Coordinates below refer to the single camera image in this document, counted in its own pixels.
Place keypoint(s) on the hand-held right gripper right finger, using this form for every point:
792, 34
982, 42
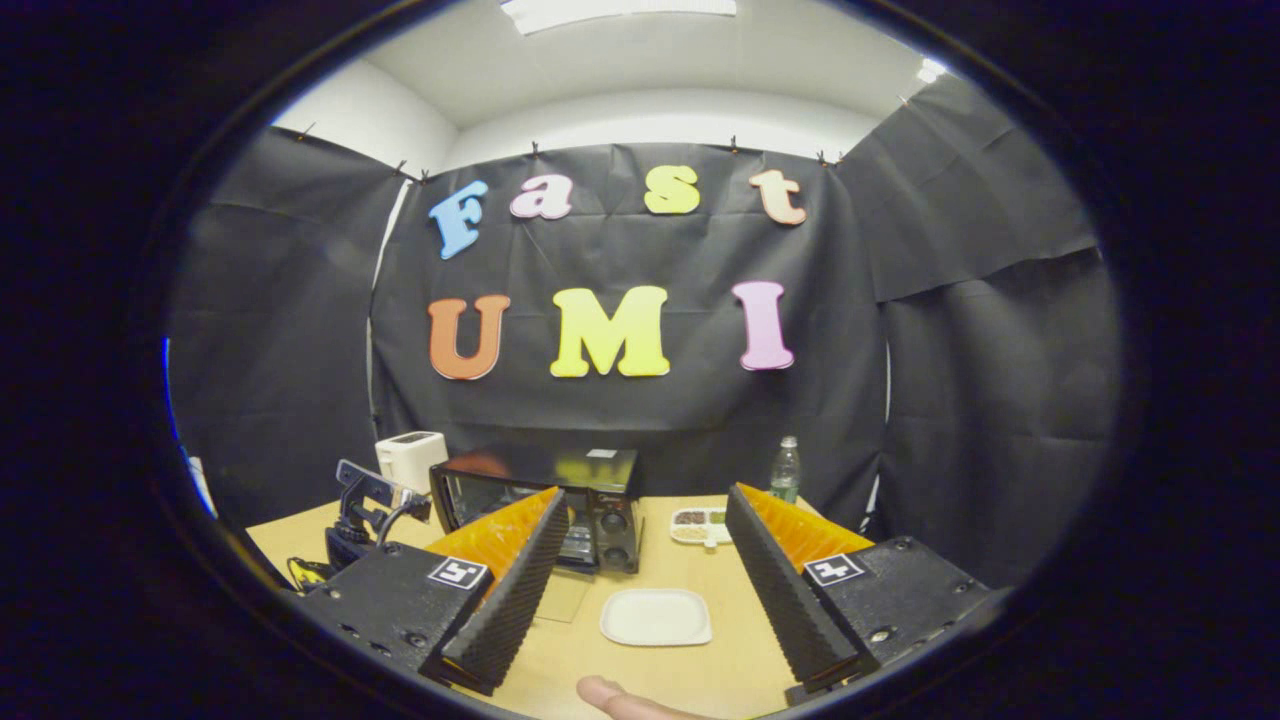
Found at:
790, 600

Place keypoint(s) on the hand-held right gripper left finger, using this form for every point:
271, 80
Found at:
510, 600

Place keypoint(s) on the black electric oven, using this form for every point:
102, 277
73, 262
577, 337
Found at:
612, 520

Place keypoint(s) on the white toaster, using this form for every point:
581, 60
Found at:
412, 460

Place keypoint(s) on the white divided grain dish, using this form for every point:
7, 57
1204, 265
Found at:
698, 528

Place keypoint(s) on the clear green-label water bottle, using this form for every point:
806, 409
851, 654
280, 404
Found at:
786, 478

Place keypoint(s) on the white square plate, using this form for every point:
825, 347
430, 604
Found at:
655, 617

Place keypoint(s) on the black backdrop cloth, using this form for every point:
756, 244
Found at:
650, 420

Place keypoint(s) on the long ceiling light panel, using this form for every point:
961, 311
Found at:
620, 12

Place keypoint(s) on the small ceiling light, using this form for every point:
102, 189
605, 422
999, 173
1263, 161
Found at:
930, 70

